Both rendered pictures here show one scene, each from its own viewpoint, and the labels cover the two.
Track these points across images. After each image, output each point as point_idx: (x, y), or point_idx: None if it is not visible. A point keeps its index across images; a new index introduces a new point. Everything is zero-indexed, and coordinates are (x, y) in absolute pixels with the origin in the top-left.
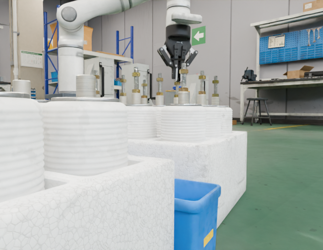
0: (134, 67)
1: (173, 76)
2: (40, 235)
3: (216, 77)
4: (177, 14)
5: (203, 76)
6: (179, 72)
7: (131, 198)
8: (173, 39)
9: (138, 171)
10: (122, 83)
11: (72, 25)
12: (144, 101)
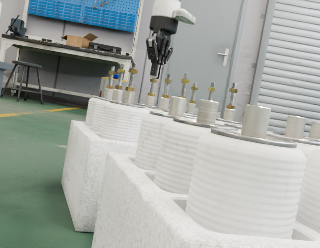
0: (186, 73)
1: (155, 73)
2: None
3: (196, 83)
4: (186, 13)
5: (215, 89)
6: (230, 90)
7: None
8: (162, 32)
9: None
10: (121, 74)
11: None
12: (111, 93)
